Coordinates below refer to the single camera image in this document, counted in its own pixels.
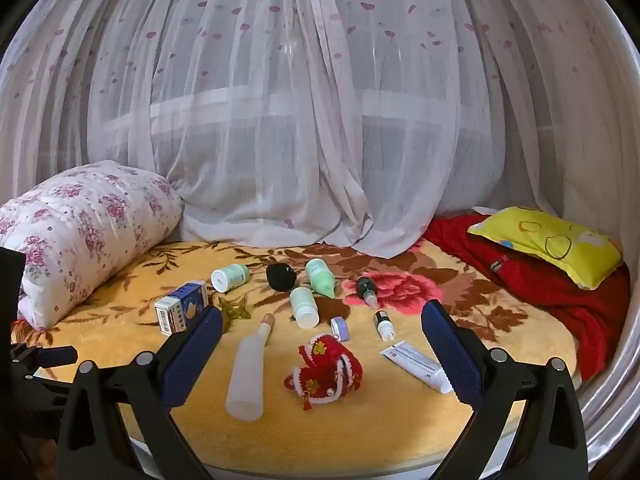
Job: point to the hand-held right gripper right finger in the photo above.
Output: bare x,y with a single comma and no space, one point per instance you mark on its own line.
452,355

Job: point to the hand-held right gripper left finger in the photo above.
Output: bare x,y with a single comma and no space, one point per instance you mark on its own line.
192,355

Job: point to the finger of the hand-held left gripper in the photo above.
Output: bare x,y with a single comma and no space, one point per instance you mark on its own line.
55,357

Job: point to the black sock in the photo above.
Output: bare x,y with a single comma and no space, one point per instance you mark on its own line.
281,276

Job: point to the white and green bottle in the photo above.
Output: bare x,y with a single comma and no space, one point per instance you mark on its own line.
303,306

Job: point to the white squeeze tube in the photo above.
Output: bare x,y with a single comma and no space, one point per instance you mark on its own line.
415,364

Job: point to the blue and white carton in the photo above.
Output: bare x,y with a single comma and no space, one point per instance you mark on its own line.
181,307

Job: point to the frosted long bottle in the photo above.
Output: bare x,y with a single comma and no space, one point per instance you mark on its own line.
247,375

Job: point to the green hair clip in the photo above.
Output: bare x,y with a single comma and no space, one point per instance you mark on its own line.
234,312

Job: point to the small white dropper bottle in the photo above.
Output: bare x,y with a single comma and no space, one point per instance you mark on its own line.
384,325

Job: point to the white bottle green label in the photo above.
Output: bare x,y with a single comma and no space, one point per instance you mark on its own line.
227,278

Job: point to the pink floral white quilt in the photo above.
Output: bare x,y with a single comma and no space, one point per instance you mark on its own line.
75,230

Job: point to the dark spray bottle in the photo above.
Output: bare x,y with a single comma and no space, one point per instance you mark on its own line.
367,290

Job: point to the red knitted blanket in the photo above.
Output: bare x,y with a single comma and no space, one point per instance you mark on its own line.
550,295

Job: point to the small purple jar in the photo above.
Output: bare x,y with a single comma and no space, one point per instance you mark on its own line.
341,329

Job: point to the yellow floral plush blanket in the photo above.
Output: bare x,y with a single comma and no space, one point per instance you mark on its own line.
350,410

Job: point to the red knitted pouch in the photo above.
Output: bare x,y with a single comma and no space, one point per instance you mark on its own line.
325,370

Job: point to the light green plastic bottle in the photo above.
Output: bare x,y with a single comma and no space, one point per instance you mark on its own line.
320,277

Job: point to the yellow patterned pillow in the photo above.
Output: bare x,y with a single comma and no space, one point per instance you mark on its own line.
585,255

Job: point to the sheer white petal-print curtain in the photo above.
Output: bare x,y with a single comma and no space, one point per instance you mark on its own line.
300,110

